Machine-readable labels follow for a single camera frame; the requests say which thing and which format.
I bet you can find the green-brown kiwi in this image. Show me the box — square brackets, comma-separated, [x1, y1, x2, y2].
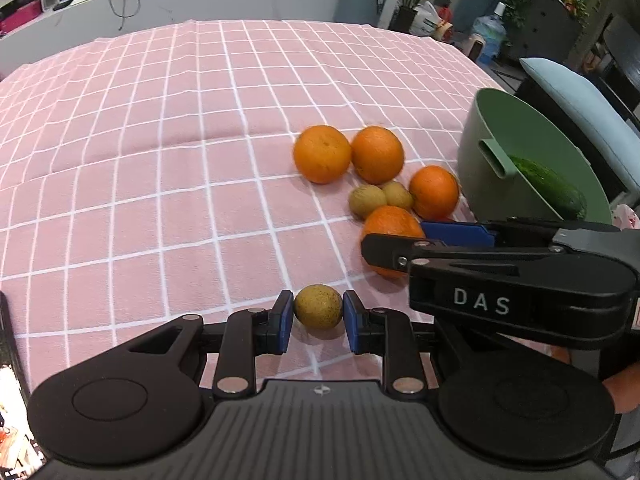
[294, 284, 343, 330]

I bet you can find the person's hand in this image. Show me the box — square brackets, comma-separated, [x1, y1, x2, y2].
[549, 346, 640, 416]

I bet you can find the right kiwi on cloth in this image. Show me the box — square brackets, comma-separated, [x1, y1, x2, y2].
[381, 181, 413, 211]

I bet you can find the kiwi on cloth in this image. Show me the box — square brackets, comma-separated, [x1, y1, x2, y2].
[348, 184, 387, 220]
[381, 181, 413, 211]

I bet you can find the green cucumber in basket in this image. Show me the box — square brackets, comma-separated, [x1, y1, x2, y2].
[511, 156, 587, 220]

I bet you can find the left kiwi on cloth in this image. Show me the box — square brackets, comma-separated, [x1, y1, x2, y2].
[348, 184, 387, 220]

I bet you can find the right smaller orange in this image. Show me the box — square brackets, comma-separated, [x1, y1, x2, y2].
[409, 165, 460, 220]

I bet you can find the middle large orange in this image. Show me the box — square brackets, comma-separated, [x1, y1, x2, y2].
[352, 126, 405, 185]

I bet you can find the large orange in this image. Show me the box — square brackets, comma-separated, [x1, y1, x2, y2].
[293, 125, 352, 184]
[352, 126, 405, 185]

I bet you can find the green plastic basket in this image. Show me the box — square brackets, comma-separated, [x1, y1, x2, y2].
[457, 88, 612, 224]

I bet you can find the left large orange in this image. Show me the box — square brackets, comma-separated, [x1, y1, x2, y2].
[293, 125, 352, 184]

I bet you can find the light blue chair cushion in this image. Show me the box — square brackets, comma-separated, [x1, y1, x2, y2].
[516, 58, 639, 200]

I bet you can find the pink checked tablecloth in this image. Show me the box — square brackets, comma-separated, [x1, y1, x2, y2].
[1, 21, 491, 386]

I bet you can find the blue water bottle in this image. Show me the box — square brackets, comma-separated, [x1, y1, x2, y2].
[472, 2, 506, 64]

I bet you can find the dark cabinet with plants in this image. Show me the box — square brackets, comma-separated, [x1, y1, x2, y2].
[500, 0, 588, 63]

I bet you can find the white plastic bag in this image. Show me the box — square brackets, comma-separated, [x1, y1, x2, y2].
[409, 1, 442, 37]

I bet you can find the smartphone with photo screen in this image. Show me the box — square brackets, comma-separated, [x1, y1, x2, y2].
[0, 294, 46, 480]

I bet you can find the pink box on counter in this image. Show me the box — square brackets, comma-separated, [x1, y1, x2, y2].
[0, 0, 42, 36]

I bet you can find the black chair frame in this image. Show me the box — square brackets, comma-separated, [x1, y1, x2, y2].
[514, 14, 640, 206]

